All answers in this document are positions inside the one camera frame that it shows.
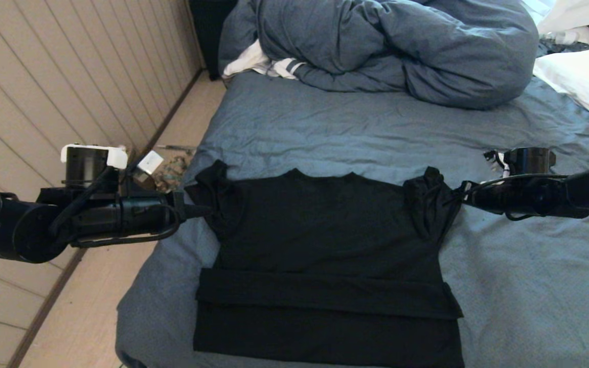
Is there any black t-shirt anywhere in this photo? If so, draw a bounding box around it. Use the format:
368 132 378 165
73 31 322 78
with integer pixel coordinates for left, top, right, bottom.
185 159 466 368

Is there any right wrist motor cylinder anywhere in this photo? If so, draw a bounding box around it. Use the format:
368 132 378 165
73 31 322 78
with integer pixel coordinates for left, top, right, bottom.
504 147 556 177

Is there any wrist motor cylinder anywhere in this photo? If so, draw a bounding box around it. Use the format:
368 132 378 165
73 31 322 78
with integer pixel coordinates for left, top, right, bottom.
61 144 129 189
504 147 556 177

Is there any left wrist motor cylinder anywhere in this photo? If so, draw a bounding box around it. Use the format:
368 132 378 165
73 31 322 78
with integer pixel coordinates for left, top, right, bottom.
61 144 129 189

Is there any white pillow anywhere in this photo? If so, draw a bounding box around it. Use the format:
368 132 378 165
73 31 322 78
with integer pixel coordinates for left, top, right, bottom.
531 49 589 141

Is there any dark grey crumpled cloth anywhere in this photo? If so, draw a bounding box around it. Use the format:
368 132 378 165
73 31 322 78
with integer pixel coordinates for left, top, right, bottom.
535 41 589 58

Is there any white striped cloth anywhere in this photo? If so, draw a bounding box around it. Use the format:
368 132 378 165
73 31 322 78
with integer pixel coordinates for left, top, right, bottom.
222 41 305 81

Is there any blue bed sheet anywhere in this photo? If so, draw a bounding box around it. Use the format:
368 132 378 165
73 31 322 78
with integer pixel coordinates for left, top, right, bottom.
116 72 589 368

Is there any black nightstand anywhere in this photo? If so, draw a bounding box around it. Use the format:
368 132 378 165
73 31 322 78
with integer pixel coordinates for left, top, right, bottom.
188 0 239 81

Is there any blue crumpled duvet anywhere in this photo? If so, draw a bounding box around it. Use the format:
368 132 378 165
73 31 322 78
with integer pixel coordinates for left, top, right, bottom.
218 0 539 111

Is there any white blanket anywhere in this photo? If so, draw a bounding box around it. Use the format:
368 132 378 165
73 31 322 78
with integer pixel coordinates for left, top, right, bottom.
535 0 589 36

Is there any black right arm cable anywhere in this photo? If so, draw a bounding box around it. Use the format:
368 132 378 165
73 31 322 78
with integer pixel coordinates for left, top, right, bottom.
458 174 589 229

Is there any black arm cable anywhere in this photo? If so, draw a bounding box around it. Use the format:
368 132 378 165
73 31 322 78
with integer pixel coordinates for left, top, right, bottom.
458 174 589 229
0 176 180 248

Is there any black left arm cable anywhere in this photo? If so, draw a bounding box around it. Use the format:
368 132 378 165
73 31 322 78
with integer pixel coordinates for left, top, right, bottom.
0 176 180 248

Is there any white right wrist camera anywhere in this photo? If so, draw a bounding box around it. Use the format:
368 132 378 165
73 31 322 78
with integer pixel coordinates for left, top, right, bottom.
484 150 510 177

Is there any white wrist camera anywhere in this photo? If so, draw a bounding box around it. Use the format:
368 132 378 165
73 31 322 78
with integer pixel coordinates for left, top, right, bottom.
484 150 510 177
136 151 165 177

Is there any colourful rope toy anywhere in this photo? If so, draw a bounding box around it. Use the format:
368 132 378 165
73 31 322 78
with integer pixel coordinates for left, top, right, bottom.
154 156 189 194

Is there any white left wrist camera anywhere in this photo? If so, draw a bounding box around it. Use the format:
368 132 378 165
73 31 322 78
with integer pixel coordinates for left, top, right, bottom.
136 151 165 177

